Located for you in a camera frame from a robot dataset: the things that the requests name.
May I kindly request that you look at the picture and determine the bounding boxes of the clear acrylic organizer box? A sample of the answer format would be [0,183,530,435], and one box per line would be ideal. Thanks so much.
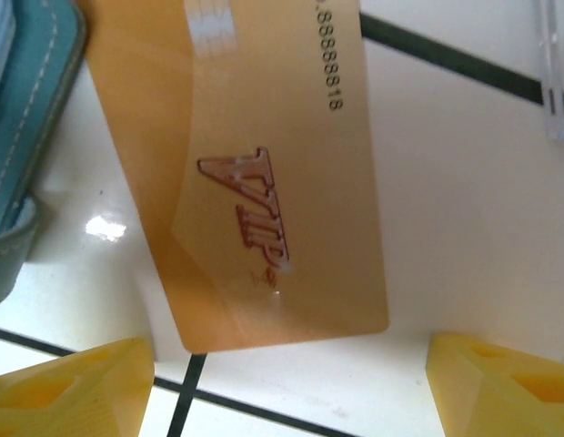
[539,0,564,143]

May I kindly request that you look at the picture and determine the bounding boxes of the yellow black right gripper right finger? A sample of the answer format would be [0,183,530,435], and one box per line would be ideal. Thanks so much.
[426,331,564,437]

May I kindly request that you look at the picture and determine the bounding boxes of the gold plastic card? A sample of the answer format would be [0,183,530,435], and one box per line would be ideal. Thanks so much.
[75,0,391,354]

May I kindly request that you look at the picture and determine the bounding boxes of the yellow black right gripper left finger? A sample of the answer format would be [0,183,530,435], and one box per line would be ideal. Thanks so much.
[0,337,156,437]

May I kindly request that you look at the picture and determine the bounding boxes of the blue leather card holder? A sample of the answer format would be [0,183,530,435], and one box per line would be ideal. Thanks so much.
[0,0,88,310]

